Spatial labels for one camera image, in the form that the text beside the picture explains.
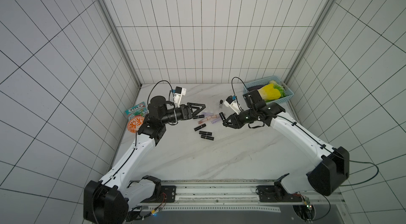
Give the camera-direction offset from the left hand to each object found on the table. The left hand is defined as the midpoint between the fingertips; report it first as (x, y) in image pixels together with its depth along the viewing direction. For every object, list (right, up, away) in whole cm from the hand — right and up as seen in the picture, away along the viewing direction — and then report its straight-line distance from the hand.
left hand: (200, 111), depth 68 cm
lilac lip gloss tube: (+4, -5, +33) cm, 33 cm away
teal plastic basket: (+60, +8, +36) cm, 70 cm away
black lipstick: (-1, -7, +32) cm, 33 cm away
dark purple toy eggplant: (+39, +13, +45) cm, 61 cm away
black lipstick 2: (+2, -15, +24) cm, 29 cm away
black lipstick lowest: (+4, -18, +22) cm, 29 cm away
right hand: (+10, -7, +6) cm, 14 cm away
